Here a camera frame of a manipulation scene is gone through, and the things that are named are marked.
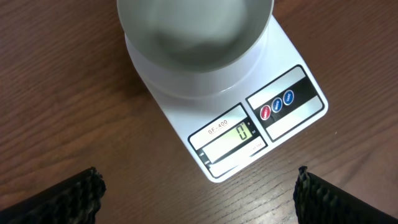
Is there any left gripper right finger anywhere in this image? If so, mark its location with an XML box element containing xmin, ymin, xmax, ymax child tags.
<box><xmin>293</xmin><ymin>166</ymin><xmax>397</xmax><ymax>224</ymax></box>

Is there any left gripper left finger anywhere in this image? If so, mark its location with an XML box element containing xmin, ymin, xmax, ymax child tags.
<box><xmin>1</xmin><ymin>167</ymin><xmax>106</xmax><ymax>224</ymax></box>

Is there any white digital kitchen scale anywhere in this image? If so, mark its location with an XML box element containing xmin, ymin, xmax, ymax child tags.
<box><xmin>127</xmin><ymin>18</ymin><xmax>328</xmax><ymax>182</ymax></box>

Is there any grey round bowl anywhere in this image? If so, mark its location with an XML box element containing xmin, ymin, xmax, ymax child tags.
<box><xmin>116</xmin><ymin>0</ymin><xmax>275</xmax><ymax>73</ymax></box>

